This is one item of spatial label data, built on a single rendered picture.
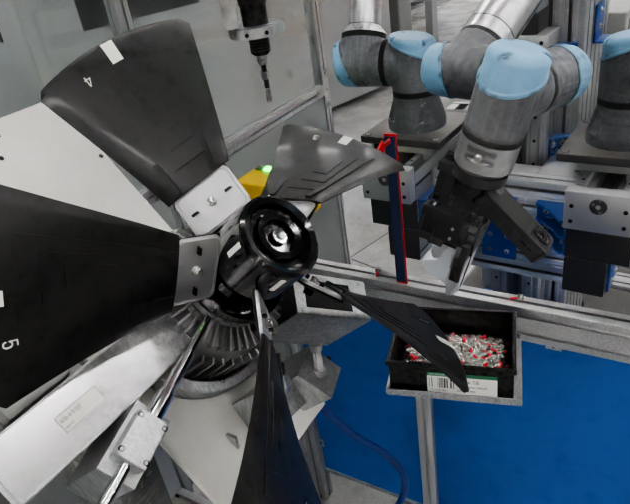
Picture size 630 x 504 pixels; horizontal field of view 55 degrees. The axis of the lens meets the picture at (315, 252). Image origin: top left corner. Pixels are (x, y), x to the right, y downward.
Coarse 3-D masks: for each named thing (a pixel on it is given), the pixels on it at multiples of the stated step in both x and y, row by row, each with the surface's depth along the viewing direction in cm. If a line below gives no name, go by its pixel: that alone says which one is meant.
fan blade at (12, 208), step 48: (0, 192) 60; (0, 240) 59; (48, 240) 62; (96, 240) 65; (144, 240) 69; (0, 288) 60; (48, 288) 63; (96, 288) 66; (144, 288) 71; (0, 336) 60; (48, 336) 64; (96, 336) 68; (0, 384) 61
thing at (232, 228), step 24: (240, 216) 76; (264, 216) 78; (288, 216) 81; (240, 240) 74; (264, 240) 76; (288, 240) 79; (312, 240) 81; (240, 264) 76; (264, 264) 74; (288, 264) 77; (312, 264) 79; (216, 288) 82; (240, 288) 78; (264, 288) 77; (216, 312) 81; (240, 312) 82
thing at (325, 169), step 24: (288, 144) 104; (312, 144) 104; (336, 144) 104; (360, 144) 106; (288, 168) 98; (312, 168) 97; (336, 168) 97; (360, 168) 99; (384, 168) 100; (264, 192) 94; (288, 192) 92; (312, 192) 90; (336, 192) 91
